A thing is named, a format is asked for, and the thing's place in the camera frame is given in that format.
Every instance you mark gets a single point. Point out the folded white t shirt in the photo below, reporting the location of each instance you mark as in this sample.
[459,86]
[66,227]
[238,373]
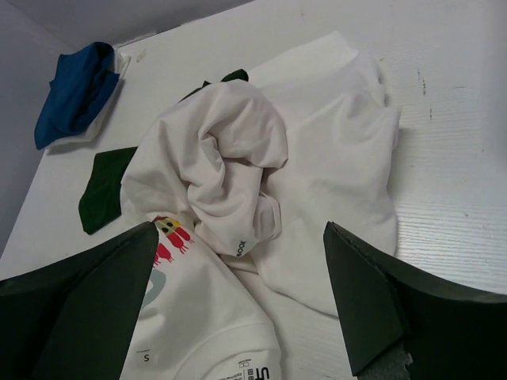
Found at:
[105,115]

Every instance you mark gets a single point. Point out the cream white t shirt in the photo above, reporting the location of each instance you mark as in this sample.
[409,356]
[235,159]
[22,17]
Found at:
[253,142]

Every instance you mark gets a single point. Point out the white printed graphic t shirt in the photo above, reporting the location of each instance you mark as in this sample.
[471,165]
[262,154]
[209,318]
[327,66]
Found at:
[197,320]

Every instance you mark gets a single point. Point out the dark green t shirt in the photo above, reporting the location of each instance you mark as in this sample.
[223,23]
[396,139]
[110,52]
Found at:
[103,186]

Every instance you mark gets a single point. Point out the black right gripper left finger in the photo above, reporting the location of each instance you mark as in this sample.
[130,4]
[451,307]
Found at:
[74,319]

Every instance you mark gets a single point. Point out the folded blue t shirt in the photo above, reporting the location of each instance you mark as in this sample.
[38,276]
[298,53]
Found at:
[73,97]

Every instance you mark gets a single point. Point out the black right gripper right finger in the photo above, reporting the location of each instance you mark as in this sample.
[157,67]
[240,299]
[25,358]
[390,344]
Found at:
[400,322]

